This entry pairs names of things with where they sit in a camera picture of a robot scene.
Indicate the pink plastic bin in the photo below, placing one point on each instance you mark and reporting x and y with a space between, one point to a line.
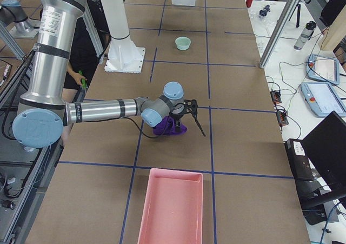
173 207

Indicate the purple cloth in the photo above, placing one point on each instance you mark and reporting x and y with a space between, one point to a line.
166 127

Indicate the white pedestal column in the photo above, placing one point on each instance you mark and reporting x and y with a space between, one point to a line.
123 54

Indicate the folded blue umbrella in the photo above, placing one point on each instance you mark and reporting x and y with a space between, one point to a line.
263 12

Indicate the seated person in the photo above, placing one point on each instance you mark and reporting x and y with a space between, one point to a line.
83 57

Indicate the light green bowl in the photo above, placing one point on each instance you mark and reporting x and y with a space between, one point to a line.
183 43

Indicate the aluminium frame post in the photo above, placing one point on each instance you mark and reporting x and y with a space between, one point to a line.
269 49

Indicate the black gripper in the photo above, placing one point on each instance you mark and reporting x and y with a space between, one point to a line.
177 117

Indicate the teach pendant near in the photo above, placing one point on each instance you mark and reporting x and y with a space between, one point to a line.
322 99

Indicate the teach pendant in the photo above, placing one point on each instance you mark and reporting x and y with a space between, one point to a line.
322 99
320 68

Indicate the teach pendant far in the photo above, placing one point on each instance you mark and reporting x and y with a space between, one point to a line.
320 68

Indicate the clear water bottle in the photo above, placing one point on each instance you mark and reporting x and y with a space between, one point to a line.
305 35

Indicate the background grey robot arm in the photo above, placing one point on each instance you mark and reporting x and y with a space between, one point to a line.
24 27

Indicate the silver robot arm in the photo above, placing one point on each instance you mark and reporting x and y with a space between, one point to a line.
42 113

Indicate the black monitor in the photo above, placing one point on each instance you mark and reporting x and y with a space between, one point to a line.
325 148

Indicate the black desktop box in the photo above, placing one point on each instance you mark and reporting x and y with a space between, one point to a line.
301 166

